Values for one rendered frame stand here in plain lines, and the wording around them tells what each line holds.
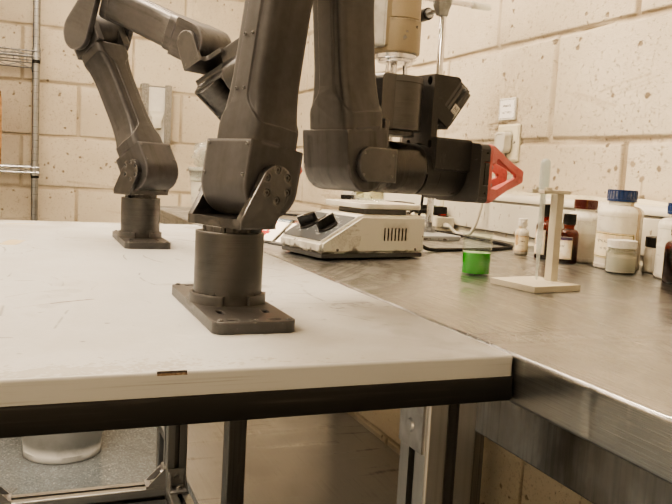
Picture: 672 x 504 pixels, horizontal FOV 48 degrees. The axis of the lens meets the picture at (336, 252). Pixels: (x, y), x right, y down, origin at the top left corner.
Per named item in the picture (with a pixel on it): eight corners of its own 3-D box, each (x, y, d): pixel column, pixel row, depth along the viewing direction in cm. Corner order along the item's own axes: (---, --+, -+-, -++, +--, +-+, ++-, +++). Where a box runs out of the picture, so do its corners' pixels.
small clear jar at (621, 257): (598, 271, 119) (601, 238, 119) (615, 270, 122) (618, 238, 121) (624, 275, 115) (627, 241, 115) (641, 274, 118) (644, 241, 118)
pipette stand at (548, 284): (534, 293, 92) (543, 187, 91) (489, 283, 99) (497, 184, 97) (580, 291, 96) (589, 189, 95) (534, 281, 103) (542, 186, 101)
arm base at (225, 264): (239, 218, 80) (172, 216, 77) (302, 237, 62) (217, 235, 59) (236, 292, 81) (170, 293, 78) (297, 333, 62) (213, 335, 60)
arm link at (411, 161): (407, 134, 88) (357, 128, 85) (438, 133, 83) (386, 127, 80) (403, 193, 89) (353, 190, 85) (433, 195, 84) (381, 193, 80)
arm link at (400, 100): (383, 82, 88) (307, 66, 80) (442, 78, 82) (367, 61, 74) (376, 182, 90) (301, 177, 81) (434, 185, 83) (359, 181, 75)
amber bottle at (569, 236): (566, 261, 132) (570, 213, 131) (580, 264, 129) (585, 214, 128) (551, 261, 130) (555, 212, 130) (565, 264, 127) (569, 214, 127)
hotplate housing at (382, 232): (320, 261, 113) (323, 207, 112) (278, 250, 124) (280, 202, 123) (434, 258, 125) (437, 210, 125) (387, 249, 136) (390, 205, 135)
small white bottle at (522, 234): (512, 253, 142) (515, 217, 141) (527, 254, 142) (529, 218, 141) (513, 254, 140) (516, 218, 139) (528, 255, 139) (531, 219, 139)
